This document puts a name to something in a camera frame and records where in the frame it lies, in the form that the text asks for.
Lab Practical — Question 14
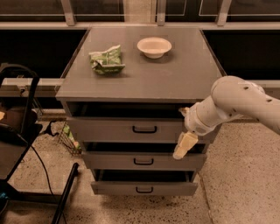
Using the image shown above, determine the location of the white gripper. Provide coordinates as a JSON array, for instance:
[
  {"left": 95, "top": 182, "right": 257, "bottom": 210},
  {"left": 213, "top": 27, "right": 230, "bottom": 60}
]
[{"left": 172, "top": 100, "right": 218, "bottom": 160}]

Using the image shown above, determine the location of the grey top drawer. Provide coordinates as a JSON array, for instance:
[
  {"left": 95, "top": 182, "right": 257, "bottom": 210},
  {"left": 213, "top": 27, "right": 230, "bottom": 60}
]
[{"left": 66, "top": 102, "right": 222, "bottom": 144}]

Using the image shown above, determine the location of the grey drawer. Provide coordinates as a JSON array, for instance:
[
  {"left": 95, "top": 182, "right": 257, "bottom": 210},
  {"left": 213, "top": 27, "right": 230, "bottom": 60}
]
[
  {"left": 91, "top": 170, "right": 198, "bottom": 196},
  {"left": 66, "top": 102, "right": 222, "bottom": 144},
  {"left": 82, "top": 143, "right": 207, "bottom": 171}
]

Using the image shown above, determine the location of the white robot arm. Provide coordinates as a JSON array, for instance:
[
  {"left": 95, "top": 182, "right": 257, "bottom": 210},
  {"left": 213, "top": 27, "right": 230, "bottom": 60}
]
[{"left": 172, "top": 76, "right": 280, "bottom": 159}]

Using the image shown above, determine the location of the grey drawer cabinet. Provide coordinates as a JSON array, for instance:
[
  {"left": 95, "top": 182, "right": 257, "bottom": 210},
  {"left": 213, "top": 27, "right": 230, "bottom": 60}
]
[{"left": 55, "top": 26, "right": 227, "bottom": 197}]

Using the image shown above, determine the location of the grey bottom drawer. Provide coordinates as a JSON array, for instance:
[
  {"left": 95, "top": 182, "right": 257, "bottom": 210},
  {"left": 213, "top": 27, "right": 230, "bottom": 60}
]
[{"left": 91, "top": 170, "right": 198, "bottom": 196}]

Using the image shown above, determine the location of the grey middle drawer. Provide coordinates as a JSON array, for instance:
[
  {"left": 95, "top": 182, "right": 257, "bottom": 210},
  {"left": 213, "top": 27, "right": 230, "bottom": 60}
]
[{"left": 82, "top": 143, "right": 207, "bottom": 171}]

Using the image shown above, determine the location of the white bowl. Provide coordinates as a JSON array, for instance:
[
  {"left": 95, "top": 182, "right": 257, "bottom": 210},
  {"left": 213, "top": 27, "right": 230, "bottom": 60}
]
[{"left": 136, "top": 37, "right": 172, "bottom": 59}]

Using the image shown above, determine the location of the green crumpled snack bag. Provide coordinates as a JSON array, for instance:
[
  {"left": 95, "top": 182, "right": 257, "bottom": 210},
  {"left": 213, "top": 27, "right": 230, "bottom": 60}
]
[{"left": 88, "top": 45, "right": 125, "bottom": 74}]

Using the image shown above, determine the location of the black cable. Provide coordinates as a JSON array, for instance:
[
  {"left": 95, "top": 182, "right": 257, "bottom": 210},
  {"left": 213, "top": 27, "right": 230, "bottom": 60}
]
[{"left": 30, "top": 144, "right": 68, "bottom": 224}]

